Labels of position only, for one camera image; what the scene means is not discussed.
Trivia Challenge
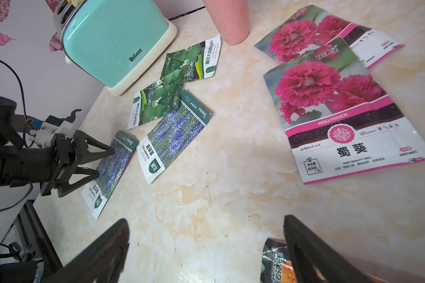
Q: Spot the pink cup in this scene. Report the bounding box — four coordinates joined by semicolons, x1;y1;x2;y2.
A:
203;0;250;46

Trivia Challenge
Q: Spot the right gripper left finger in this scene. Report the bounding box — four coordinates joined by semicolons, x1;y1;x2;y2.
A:
43;219;130;283

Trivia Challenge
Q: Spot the lavender seed packet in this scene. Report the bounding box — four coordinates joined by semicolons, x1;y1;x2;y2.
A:
81;130;139;219
136;90;211;185

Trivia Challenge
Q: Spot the hollyhock seed packet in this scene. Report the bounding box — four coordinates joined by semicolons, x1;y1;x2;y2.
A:
255;5;404;69
264;37;425;184

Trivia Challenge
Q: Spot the green gourd packet front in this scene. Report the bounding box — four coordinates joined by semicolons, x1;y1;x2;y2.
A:
127;69;182;130

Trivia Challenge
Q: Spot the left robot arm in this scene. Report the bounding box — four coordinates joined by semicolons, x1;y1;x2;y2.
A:
0;97;115;198

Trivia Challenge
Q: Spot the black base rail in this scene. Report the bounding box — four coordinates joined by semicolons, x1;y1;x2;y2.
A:
0;200;63;283

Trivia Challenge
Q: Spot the mint green toaster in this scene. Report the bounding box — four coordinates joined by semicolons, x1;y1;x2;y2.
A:
54;0;177;96

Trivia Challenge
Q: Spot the marigold seed packet right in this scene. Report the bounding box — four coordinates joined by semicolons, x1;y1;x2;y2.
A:
260;238;383;283

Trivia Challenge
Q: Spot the green gourd packet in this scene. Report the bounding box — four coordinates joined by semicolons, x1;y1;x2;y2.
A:
161;35;221;83
127;69;182;130

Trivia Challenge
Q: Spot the green gourd packet rear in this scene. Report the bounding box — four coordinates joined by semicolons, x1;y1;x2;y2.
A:
161;35;221;83

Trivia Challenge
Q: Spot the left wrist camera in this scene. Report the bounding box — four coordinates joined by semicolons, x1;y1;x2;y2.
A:
30;116;74;148

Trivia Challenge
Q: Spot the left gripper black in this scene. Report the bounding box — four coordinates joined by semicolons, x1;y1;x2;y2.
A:
0;130;115;198

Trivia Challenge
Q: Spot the hollyhock seed packet rear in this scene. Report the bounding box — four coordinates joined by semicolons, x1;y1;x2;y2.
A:
255;5;404;69

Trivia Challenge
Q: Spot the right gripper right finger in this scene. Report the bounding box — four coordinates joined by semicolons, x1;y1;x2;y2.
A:
283;215;371;283

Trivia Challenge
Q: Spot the hollyhock seed packet front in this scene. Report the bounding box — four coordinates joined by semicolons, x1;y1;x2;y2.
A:
264;37;425;184

